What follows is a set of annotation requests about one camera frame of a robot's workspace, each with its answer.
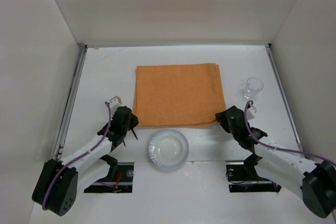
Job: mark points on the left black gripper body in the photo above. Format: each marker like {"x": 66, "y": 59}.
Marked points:
{"x": 128, "y": 127}

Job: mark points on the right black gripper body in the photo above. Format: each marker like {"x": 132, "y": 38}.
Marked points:
{"x": 224, "y": 118}

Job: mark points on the clear plastic cup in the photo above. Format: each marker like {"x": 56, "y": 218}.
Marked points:
{"x": 252, "y": 87}

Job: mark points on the orange cloth napkin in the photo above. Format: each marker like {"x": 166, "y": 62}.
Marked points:
{"x": 178, "y": 95}

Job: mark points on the clear plastic plate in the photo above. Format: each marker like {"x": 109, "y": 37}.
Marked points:
{"x": 168, "y": 149}

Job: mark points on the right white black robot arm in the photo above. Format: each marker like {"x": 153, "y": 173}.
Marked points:
{"x": 273, "y": 166}

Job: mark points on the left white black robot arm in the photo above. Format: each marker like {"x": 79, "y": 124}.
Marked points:
{"x": 61, "y": 181}

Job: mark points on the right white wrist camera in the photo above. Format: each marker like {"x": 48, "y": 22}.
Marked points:
{"x": 251, "y": 112}

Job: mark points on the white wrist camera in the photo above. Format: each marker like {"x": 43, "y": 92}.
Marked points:
{"x": 114, "y": 103}
{"x": 251, "y": 112}

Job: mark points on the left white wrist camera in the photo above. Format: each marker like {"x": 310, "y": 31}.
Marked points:
{"x": 114, "y": 103}

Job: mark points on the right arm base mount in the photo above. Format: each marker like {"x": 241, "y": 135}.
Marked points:
{"x": 242, "y": 177}

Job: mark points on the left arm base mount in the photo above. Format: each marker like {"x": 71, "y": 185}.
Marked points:
{"x": 119, "y": 179}

